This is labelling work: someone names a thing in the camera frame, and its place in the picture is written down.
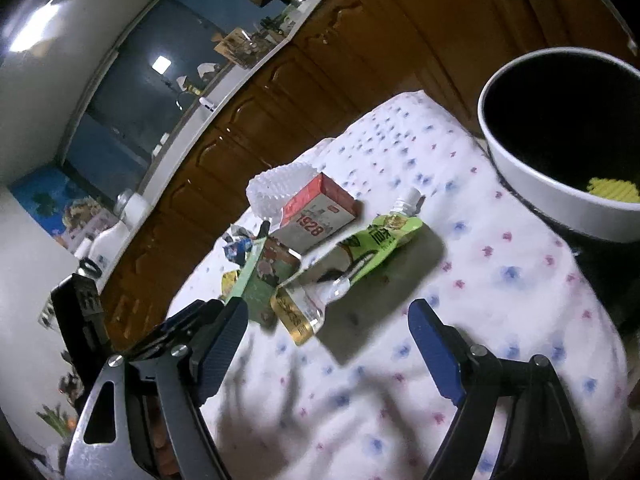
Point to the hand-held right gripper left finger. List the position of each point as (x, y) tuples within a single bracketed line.
[(222, 345)]

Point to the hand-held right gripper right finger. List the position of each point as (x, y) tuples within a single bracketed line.
[(430, 355)]

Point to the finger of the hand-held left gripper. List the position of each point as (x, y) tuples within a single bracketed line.
[(185, 317)]

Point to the small yellow wrapper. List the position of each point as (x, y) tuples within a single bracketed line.
[(229, 285)]

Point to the green printed snack packet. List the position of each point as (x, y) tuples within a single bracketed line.
[(260, 285)]

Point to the clear yellow label bottle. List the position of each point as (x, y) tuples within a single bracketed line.
[(300, 315)]

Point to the blue wrapper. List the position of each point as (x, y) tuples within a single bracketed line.
[(239, 247)]

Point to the green drink pouch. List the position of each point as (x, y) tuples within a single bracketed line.
[(375, 240)]

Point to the white foam fruit net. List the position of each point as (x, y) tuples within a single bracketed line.
[(272, 187)]

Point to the red and white carton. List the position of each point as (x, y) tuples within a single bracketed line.
[(315, 215)]

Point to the white round waste bin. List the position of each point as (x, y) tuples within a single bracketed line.
[(525, 180)]

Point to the white plastic jug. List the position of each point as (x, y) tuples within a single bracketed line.
[(112, 247)]

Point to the white floral blanket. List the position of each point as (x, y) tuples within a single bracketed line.
[(500, 285)]

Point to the white round container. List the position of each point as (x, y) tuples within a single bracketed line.
[(132, 207)]

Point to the dark glass window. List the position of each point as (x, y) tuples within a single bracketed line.
[(135, 85)]

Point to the white kitchen countertop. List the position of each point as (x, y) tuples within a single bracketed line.
[(235, 82)]

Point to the yellow sponge in bowl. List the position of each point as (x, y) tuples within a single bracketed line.
[(612, 190)]

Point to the colourful wall picture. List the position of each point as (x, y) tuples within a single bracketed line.
[(55, 205)]

